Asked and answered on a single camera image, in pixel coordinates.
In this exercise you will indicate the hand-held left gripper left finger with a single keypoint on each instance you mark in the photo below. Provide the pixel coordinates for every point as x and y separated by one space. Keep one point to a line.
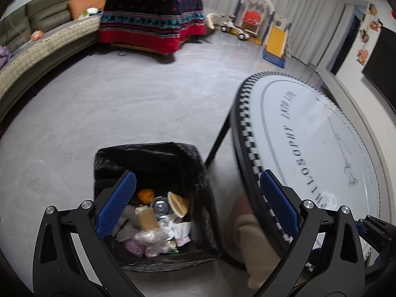
119 204

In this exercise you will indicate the brown cardboard box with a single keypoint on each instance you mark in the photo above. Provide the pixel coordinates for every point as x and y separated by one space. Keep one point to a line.
148 219

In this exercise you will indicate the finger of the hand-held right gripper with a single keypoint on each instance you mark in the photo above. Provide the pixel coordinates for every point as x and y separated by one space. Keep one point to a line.
379 233

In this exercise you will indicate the small orange toy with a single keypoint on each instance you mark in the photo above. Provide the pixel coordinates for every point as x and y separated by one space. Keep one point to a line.
36 35

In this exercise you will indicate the white and green toy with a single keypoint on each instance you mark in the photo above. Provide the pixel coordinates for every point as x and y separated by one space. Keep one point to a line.
88 12

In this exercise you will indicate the beige quilted sofa cover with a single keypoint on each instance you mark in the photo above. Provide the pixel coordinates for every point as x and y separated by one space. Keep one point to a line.
46 49

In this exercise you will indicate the purple cloth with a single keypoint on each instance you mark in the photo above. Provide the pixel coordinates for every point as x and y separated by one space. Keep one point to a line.
3 55

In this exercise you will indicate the grey crumpled paper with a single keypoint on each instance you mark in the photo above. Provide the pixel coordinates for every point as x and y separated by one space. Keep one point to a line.
126 222

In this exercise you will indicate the brown paper cup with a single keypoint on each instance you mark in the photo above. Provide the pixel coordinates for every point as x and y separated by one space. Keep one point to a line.
178 205

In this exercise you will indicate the person's leg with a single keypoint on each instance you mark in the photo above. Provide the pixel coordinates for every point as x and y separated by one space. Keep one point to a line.
247 241

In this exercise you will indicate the orange cushion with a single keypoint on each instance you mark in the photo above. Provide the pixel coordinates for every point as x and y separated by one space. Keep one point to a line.
86 4

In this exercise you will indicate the clear plastic bag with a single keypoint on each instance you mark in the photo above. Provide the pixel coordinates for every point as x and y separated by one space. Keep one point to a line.
154 241

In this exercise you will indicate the green sofa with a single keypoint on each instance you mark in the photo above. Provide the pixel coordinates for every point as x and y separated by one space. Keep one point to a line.
40 9

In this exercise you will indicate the white toy car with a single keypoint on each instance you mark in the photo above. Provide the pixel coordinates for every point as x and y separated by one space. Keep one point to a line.
236 27

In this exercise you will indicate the beige toy rocker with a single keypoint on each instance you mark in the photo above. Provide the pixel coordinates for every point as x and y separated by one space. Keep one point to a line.
213 21

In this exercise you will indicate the orange tangerine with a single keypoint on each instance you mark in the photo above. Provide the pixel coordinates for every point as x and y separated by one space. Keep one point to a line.
145 195

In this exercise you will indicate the table with patterned red cloth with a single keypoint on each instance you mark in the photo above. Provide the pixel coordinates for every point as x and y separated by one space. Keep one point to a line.
148 18

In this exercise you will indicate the black-lined trash bin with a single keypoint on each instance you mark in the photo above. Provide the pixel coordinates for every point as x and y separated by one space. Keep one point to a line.
154 164

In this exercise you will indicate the green label tin can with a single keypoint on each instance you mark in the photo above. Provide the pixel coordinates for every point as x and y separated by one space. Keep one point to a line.
161 208

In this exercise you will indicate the pink plastic bag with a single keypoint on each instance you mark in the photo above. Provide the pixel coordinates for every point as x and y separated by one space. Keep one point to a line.
134 247

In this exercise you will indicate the round white printed table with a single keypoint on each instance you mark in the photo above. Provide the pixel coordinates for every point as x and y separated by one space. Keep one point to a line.
297 123

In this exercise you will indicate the white tissue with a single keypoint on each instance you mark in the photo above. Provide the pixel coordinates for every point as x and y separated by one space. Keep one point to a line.
181 232

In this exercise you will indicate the black screen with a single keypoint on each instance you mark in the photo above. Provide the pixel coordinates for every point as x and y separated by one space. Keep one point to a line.
383 68

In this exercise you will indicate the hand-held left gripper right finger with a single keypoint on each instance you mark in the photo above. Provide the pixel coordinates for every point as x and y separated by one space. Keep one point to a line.
278 204

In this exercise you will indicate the toy slide playset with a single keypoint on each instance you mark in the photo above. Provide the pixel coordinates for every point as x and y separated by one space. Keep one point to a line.
263 21

